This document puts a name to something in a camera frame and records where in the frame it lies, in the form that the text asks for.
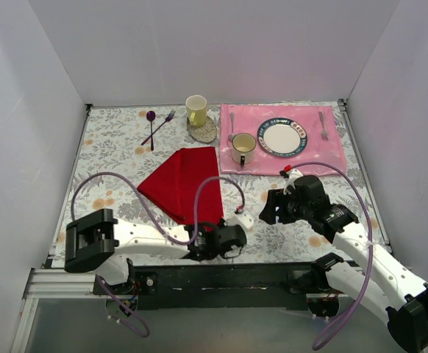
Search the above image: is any white plate blue rim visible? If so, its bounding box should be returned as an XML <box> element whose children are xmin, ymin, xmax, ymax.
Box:
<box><xmin>257</xmin><ymin>117</ymin><xmax>308</xmax><ymax>158</ymax></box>

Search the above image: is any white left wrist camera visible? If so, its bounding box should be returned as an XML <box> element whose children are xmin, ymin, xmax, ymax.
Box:
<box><xmin>225</xmin><ymin>209</ymin><xmax>254</xmax><ymax>232</ymax></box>

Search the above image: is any floral tablecloth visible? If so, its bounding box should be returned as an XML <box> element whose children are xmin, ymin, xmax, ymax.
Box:
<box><xmin>62</xmin><ymin>101</ymin><xmax>390</xmax><ymax>264</ymax></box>

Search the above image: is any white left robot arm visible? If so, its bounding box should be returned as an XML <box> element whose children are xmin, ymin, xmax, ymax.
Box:
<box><xmin>64</xmin><ymin>209</ymin><xmax>254</xmax><ymax>294</ymax></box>

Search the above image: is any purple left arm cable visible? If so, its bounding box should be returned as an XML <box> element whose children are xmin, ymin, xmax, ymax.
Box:
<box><xmin>70</xmin><ymin>171</ymin><xmax>246</xmax><ymax>338</ymax></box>

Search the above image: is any red cloth napkin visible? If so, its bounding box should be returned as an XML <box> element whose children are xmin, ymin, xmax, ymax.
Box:
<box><xmin>138</xmin><ymin>146</ymin><xmax>219</xmax><ymax>225</ymax></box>

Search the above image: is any purple fork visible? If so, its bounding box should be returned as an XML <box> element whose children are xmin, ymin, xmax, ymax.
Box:
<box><xmin>141</xmin><ymin>110</ymin><xmax>176</xmax><ymax>146</ymax></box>

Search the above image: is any aluminium frame rail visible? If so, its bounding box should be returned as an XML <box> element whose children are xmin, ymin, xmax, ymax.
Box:
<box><xmin>10</xmin><ymin>266</ymin><xmax>428</xmax><ymax>352</ymax></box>

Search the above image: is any cream enamel mug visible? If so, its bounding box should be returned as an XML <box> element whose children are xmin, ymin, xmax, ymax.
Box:
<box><xmin>231</xmin><ymin>133</ymin><xmax>257</xmax><ymax>166</ymax></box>

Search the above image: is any silver spoon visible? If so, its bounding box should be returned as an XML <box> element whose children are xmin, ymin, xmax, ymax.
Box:
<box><xmin>228</xmin><ymin>113</ymin><xmax>235</xmax><ymax>142</ymax></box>

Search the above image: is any yellow ceramic mug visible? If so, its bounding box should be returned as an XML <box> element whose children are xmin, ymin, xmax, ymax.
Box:
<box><xmin>185</xmin><ymin>95</ymin><xmax>207</xmax><ymax>127</ymax></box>

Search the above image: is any silver fork on placemat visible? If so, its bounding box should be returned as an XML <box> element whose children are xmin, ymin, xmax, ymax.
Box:
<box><xmin>318</xmin><ymin>111</ymin><xmax>328</xmax><ymax>140</ymax></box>

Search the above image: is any pink placemat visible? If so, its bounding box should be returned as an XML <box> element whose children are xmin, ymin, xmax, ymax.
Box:
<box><xmin>219</xmin><ymin>102</ymin><xmax>346</xmax><ymax>176</ymax></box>

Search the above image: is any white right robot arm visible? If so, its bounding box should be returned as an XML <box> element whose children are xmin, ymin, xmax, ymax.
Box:
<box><xmin>260</xmin><ymin>169</ymin><xmax>428</xmax><ymax>352</ymax></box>

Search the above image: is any speckled round coaster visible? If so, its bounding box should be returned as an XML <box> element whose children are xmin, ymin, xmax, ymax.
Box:
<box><xmin>187</xmin><ymin>116</ymin><xmax>218</xmax><ymax>143</ymax></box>

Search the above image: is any purple spoon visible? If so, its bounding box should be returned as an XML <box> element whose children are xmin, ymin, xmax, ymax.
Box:
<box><xmin>146</xmin><ymin>110</ymin><xmax>156</xmax><ymax>151</ymax></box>

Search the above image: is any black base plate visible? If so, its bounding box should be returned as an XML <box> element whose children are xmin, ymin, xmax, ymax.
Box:
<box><xmin>110</xmin><ymin>262</ymin><xmax>336</xmax><ymax>310</ymax></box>

